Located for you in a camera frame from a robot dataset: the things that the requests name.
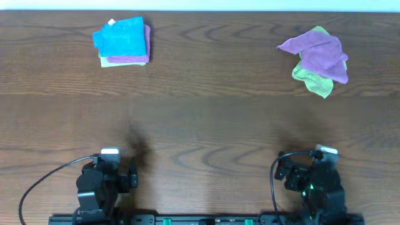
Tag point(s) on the crumpled purple cloth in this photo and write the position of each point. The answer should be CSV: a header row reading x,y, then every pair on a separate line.
x,y
320,53

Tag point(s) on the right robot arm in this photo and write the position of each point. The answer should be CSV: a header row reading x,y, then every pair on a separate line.
x,y
317,204

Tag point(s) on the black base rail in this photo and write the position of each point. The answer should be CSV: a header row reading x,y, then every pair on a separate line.
x,y
149,219

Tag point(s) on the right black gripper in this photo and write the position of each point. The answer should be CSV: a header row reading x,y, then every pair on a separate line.
x,y
297,173

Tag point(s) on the folded purple cloth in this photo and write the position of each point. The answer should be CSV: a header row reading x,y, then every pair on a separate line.
x,y
135,59

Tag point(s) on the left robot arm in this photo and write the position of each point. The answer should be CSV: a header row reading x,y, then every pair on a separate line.
x,y
98,188

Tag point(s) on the blue microfiber cloth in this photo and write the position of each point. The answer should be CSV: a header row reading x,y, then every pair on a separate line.
x,y
122,38

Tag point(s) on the folded green cloth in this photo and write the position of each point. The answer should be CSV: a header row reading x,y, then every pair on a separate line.
x,y
106,64

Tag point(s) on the crumpled green cloth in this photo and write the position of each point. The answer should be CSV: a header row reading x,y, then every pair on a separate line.
x,y
315,83

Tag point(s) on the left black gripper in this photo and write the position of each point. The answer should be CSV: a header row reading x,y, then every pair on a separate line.
x,y
132,180

